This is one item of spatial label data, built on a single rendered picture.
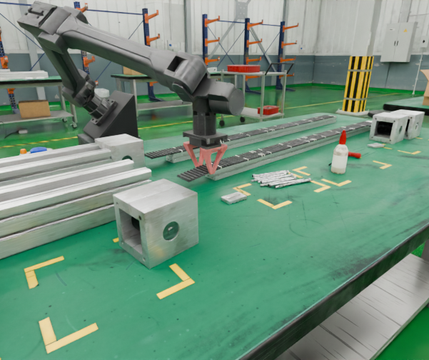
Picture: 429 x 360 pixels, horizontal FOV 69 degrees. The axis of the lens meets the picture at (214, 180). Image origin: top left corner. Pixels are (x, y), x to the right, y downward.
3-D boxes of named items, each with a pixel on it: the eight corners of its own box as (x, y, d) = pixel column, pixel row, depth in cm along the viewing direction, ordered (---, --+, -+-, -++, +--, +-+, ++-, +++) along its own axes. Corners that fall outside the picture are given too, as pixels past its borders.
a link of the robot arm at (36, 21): (28, -17, 76) (2, 11, 74) (76, 10, 76) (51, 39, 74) (81, 80, 120) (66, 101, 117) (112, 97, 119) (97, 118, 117)
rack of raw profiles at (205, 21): (220, 98, 881) (220, 10, 800) (202, 95, 948) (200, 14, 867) (296, 91, 1065) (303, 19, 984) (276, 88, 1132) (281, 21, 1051)
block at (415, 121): (390, 131, 134) (394, 108, 131) (419, 136, 126) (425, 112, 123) (379, 134, 128) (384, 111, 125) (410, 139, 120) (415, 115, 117)
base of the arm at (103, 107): (110, 101, 128) (93, 123, 127) (95, 86, 123) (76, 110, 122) (118, 103, 122) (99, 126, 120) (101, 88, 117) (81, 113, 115)
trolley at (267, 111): (218, 126, 525) (219, 61, 488) (241, 121, 559) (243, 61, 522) (266, 136, 453) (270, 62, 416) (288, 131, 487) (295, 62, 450)
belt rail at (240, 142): (328, 121, 155) (329, 115, 154) (335, 122, 152) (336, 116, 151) (165, 160, 96) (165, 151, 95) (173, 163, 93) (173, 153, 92)
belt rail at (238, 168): (366, 126, 142) (367, 120, 141) (375, 128, 139) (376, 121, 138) (205, 176, 83) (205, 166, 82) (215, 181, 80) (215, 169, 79)
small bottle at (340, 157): (347, 172, 86) (355, 130, 81) (339, 175, 84) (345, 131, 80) (336, 168, 89) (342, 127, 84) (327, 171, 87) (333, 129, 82)
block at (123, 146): (125, 163, 93) (121, 132, 90) (145, 174, 84) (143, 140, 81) (96, 170, 88) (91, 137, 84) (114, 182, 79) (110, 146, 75)
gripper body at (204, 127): (208, 146, 71) (208, 113, 68) (182, 138, 78) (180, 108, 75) (228, 141, 75) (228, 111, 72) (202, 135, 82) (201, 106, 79)
